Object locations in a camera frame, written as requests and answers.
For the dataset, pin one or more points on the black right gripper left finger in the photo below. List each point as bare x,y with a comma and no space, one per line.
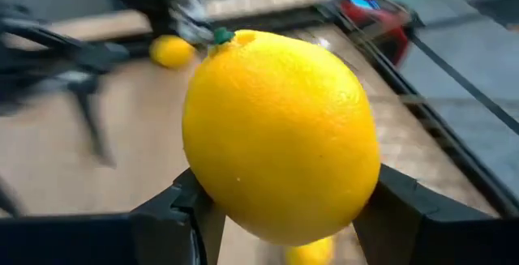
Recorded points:
162,236

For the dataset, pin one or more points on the yellow lemon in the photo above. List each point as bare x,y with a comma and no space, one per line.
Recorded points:
172,51
280,135
310,253

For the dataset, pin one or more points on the red black jobsite radio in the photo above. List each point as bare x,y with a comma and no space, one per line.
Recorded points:
385,30

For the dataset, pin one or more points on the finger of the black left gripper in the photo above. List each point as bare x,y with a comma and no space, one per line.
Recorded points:
93,127
10,200

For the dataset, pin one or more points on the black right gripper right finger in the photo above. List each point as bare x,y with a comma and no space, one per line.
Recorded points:
405,224

